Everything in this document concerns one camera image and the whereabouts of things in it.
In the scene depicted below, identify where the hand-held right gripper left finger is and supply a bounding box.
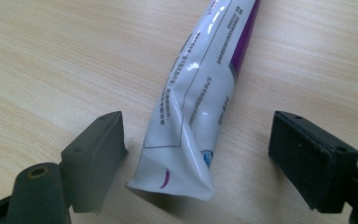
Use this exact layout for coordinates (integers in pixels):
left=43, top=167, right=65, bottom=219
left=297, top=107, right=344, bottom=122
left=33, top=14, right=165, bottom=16
left=60, top=110, right=129, bottom=216

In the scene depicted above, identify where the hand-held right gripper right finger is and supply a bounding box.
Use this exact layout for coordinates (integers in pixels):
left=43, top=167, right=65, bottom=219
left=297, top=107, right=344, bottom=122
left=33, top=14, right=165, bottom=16
left=268, top=110, right=358, bottom=215

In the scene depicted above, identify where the white purple toothpaste tube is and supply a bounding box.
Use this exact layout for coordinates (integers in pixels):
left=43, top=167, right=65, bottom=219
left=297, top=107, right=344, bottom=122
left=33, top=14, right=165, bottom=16
left=125, top=0, right=261, bottom=203

